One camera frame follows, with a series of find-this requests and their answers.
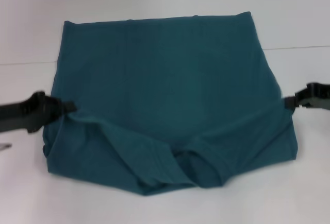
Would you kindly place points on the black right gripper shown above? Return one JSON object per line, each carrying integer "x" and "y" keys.
{"x": 314, "y": 96}

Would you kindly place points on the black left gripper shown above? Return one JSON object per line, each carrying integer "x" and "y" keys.
{"x": 28, "y": 113}

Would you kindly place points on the teal blue FREE t-shirt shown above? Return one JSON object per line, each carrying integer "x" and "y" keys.
{"x": 167, "y": 92}

